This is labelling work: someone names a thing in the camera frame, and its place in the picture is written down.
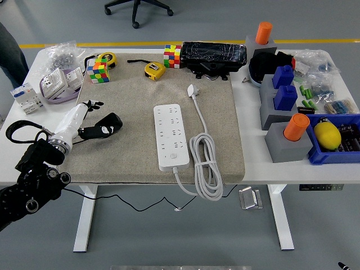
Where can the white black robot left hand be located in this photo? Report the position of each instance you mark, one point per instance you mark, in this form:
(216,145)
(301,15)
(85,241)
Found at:
(73,116)

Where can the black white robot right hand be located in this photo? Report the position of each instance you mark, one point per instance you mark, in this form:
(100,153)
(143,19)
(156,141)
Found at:
(344,266)

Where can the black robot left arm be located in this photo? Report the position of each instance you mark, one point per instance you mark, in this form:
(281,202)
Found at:
(36,188)

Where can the purple oval basket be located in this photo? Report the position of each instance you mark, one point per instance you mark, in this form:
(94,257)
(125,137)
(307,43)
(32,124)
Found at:
(60,100)

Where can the stickerless colourful puzzle cube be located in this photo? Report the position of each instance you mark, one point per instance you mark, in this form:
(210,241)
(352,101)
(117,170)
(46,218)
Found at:
(98,71)

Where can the white circuit breaker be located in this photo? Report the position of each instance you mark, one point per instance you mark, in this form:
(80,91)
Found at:
(24,97)

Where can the grey-brown mat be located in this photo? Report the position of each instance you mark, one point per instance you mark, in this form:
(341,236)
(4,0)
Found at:
(126,92)

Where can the clear bag of metal screws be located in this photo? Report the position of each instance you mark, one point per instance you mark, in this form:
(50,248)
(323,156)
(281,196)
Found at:
(60,57)

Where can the yellow black round tape measure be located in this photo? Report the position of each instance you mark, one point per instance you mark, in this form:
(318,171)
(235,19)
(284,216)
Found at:
(110,57)

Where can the white table leg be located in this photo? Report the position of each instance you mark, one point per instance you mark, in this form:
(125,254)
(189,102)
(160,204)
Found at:
(282,225)
(84,225)

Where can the black table control panel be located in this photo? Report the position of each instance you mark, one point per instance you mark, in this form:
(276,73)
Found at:
(320,187)

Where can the person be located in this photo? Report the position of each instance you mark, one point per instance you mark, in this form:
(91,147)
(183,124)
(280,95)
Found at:
(11,56)

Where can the blue plastic bin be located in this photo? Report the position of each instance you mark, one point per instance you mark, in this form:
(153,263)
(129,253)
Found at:
(323,159)

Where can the white-framed colourful puzzle cube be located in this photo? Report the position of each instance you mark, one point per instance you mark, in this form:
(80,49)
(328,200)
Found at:
(172,56)

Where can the black office chair base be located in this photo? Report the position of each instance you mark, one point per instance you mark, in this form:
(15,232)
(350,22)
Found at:
(136,11)

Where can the black capacitors pile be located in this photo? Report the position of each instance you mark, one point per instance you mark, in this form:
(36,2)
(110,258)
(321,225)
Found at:
(350,137)

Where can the grey block with hole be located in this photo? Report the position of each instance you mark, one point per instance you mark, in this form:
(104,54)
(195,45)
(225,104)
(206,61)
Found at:
(270,47)
(284,149)

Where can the yellow lemon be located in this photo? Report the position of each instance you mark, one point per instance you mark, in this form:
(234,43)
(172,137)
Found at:
(327,135)

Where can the black plastic mounting base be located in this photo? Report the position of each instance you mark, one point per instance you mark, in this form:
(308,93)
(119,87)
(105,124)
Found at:
(208,69)

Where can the orange cylinder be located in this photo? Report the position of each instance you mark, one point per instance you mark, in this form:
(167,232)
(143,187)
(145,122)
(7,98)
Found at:
(295,128)
(263,32)

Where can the black film-wrapped device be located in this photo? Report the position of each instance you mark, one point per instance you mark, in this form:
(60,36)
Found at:
(211,53)

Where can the clear bag of resistors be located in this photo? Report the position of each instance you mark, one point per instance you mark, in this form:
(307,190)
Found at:
(340,106)

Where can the small black module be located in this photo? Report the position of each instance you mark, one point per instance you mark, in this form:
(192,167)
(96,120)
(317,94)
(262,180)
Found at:
(305,110)

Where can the green battery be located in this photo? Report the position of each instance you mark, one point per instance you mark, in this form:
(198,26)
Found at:
(312,105)
(308,93)
(302,90)
(305,103)

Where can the grey stepped block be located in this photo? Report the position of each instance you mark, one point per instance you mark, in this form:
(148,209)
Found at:
(267,112)

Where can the small metal clip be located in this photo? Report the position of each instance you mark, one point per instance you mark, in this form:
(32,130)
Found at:
(246,80)

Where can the blue square peg block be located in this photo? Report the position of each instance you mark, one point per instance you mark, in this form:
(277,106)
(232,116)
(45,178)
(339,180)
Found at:
(285,98)
(282,77)

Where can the clear bag of blue parts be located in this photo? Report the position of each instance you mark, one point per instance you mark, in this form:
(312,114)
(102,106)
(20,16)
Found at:
(322,87)

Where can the light blue bowl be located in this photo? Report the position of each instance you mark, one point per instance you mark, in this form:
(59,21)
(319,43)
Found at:
(254,81)

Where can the black cloth bundle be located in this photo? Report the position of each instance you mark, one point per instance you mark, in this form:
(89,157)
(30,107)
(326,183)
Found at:
(261,64)

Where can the clear bag of white parts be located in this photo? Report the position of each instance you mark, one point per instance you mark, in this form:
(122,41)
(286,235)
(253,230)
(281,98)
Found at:
(312,60)

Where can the small red object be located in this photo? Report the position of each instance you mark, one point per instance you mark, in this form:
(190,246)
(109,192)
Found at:
(294,63)

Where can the white wall switch panel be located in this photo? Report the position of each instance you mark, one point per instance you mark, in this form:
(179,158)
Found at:
(74,78)

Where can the white wall socket panel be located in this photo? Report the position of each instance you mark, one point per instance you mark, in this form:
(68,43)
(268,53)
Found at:
(53,83)

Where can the metal bracket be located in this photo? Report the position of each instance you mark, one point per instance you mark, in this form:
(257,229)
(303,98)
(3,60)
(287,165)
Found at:
(249,198)

